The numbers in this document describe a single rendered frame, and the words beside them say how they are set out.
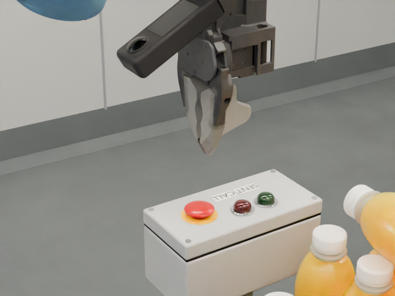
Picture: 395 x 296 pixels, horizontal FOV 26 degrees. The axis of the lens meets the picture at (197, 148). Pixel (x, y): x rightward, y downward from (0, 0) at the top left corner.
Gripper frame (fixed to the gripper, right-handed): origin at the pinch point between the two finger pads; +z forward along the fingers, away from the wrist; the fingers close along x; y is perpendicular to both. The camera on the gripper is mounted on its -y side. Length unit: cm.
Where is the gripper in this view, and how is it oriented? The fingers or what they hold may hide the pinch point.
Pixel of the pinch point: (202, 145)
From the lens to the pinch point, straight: 97.7
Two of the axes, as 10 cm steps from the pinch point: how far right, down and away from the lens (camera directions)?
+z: 0.0, 9.0, 4.4
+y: 8.4, -2.4, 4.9
